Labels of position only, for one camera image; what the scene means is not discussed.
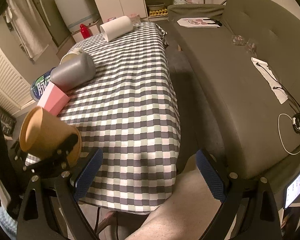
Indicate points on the smartphone lit screen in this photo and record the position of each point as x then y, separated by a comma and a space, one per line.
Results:
292, 191

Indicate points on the pink cup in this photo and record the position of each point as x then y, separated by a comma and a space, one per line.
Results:
53, 99

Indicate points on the brown paper cup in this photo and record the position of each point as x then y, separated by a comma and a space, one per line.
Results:
41, 133

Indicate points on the green label bottle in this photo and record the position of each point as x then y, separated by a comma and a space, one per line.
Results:
39, 85

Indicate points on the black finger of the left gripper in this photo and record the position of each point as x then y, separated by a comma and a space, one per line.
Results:
57, 162

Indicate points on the grey-green sofa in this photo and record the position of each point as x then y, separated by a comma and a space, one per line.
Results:
257, 131

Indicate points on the white towel hanging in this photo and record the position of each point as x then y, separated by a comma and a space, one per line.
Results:
30, 27

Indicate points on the clear plastic wrapper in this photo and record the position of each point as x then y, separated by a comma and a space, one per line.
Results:
250, 44

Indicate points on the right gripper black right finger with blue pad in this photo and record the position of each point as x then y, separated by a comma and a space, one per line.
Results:
248, 209

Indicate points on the white paper sheet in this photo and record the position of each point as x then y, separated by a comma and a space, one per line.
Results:
268, 75

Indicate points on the cream paper cup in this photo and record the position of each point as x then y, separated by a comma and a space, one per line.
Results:
72, 54

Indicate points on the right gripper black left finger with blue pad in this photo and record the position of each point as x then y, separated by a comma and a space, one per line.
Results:
37, 219

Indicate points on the red bottle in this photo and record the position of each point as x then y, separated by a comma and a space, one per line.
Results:
84, 31

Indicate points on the white washing machine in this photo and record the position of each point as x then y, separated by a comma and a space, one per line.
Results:
77, 12

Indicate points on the checkered tablecloth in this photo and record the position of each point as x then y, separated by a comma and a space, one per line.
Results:
128, 110

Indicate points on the grey plastic cup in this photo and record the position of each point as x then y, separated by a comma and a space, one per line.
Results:
73, 72

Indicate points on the white cabinet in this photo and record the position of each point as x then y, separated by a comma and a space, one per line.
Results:
110, 9

